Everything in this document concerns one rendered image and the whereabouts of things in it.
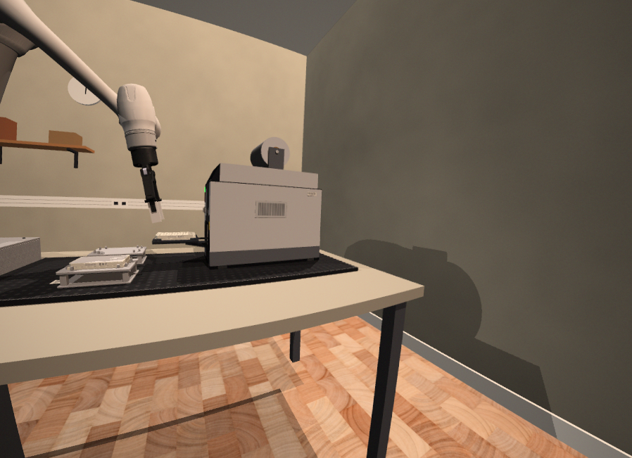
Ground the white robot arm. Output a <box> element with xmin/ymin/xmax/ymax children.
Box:
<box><xmin>0</xmin><ymin>0</ymin><xmax>161</xmax><ymax>151</ymax></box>

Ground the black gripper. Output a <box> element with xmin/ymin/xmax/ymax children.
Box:
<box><xmin>131</xmin><ymin>148</ymin><xmax>164</xmax><ymax>223</ymax></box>

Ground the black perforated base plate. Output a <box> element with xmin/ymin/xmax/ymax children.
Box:
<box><xmin>0</xmin><ymin>252</ymin><xmax>358</xmax><ymax>307</ymax></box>

